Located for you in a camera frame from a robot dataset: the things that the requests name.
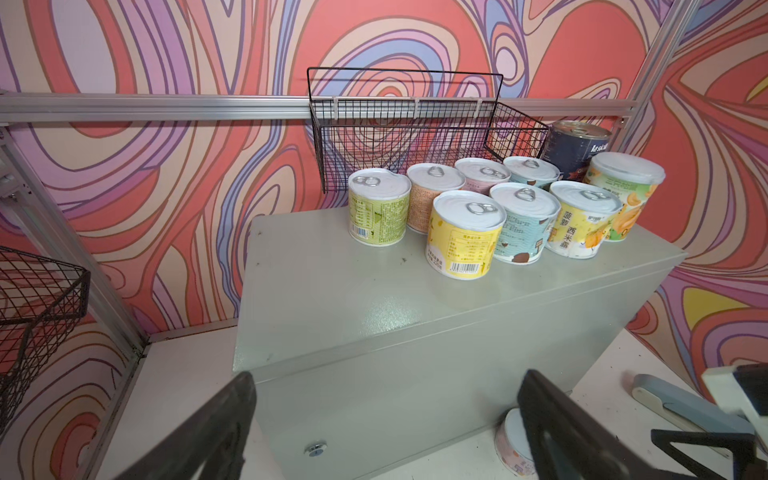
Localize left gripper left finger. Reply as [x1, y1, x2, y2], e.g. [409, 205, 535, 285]
[118, 372, 257, 479]

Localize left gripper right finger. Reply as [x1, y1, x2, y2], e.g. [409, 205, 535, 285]
[517, 369, 666, 479]

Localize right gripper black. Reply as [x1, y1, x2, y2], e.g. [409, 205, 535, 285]
[650, 428, 768, 480]

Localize white can red label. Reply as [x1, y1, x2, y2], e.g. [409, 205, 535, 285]
[494, 408, 536, 479]

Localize white can teal label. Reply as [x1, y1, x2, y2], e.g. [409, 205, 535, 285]
[490, 182, 561, 265]

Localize white can yellow orange label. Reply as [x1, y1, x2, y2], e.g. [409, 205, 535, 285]
[546, 180, 623, 260]

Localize yellow peach can plastic lid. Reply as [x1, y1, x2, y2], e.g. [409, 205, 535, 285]
[584, 152, 666, 242]

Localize light blue spotted can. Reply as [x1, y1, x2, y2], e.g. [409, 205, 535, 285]
[503, 156, 562, 190]

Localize white can pink label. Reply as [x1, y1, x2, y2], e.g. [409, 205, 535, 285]
[454, 157, 511, 196]

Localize dark blue tomato can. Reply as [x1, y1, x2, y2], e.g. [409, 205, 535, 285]
[540, 120, 611, 182]

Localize white can green label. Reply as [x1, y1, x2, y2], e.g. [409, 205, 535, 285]
[348, 168, 412, 247]

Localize grey green stapler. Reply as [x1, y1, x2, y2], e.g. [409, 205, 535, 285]
[631, 374, 755, 434]

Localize grey metal cabinet box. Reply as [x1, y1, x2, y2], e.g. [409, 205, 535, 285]
[233, 208, 685, 479]

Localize left black wire basket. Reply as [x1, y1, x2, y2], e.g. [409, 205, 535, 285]
[1, 246, 91, 432]

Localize black wire basket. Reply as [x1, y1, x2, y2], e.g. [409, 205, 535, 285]
[1, 246, 91, 432]
[306, 67, 549, 193]

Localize back black wire basket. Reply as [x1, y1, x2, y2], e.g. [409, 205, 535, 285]
[306, 67, 549, 193]

